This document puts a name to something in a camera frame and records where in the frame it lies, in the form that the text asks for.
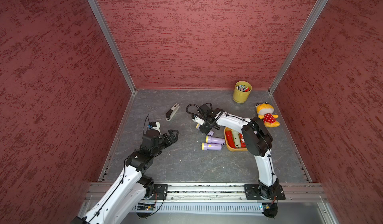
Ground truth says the purple flashlight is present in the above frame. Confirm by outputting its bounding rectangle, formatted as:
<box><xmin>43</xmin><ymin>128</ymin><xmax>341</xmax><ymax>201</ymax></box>
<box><xmin>196</xmin><ymin>124</ymin><xmax>214</xmax><ymax>136</ymax></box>
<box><xmin>201</xmin><ymin>142</ymin><xmax>222</xmax><ymax>151</ymax></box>
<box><xmin>205</xmin><ymin>136</ymin><xmax>225</xmax><ymax>145</ymax></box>

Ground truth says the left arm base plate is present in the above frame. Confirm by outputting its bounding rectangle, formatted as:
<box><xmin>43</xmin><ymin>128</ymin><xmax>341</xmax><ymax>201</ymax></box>
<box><xmin>144</xmin><ymin>184</ymin><xmax>169</xmax><ymax>201</ymax></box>

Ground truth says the yellow-green pen cup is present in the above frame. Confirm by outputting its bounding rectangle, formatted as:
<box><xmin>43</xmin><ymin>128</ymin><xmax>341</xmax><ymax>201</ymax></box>
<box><xmin>233</xmin><ymin>81</ymin><xmax>252</xmax><ymax>104</ymax></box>

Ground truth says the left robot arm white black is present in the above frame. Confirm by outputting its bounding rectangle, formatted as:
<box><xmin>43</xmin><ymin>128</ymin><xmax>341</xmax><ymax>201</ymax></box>
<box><xmin>71</xmin><ymin>129</ymin><xmax>179</xmax><ymax>224</ymax></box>

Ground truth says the grey white stapler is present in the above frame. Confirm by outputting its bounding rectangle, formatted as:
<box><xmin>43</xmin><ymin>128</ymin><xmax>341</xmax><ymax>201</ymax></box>
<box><xmin>166</xmin><ymin>103</ymin><xmax>180</xmax><ymax>121</ymax></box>

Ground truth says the yellow plastic storage tray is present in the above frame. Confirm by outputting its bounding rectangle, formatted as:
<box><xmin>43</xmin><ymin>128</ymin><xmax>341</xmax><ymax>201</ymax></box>
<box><xmin>224</xmin><ymin>127</ymin><xmax>247</xmax><ymax>152</ymax></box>

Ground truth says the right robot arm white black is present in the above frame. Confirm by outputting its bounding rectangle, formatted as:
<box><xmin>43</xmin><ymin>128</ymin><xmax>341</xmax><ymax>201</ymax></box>
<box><xmin>191</xmin><ymin>109</ymin><xmax>279</xmax><ymax>200</ymax></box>

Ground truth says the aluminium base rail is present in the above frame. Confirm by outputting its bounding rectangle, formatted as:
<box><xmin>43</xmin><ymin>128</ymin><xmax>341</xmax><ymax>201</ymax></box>
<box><xmin>78</xmin><ymin>182</ymin><xmax>338</xmax><ymax>224</ymax></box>

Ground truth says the purple flashlight top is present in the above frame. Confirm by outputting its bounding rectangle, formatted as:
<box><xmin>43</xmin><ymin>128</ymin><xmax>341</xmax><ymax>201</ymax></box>
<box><xmin>196</xmin><ymin>124</ymin><xmax>214</xmax><ymax>136</ymax></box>

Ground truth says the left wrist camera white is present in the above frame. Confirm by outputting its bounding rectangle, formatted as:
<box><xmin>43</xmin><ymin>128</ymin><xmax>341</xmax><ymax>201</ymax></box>
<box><xmin>148</xmin><ymin>121</ymin><xmax>161</xmax><ymax>134</ymax></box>

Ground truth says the green flashlight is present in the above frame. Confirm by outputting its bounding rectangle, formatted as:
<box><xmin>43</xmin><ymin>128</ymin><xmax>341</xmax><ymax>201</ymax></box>
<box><xmin>232</xmin><ymin>130</ymin><xmax>241</xmax><ymax>149</ymax></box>

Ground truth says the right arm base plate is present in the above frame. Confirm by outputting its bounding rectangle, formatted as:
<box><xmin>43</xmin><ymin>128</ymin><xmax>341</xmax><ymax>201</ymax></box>
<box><xmin>244</xmin><ymin>184</ymin><xmax>286</xmax><ymax>202</ymax></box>

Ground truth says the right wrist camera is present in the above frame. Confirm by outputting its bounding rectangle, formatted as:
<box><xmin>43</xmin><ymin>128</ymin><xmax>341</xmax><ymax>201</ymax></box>
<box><xmin>186</xmin><ymin>103</ymin><xmax>213</xmax><ymax>126</ymax></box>

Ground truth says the orange plush toy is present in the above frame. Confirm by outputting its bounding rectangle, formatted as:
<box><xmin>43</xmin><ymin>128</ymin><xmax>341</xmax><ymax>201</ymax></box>
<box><xmin>255</xmin><ymin>102</ymin><xmax>280</xmax><ymax>128</ymax></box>

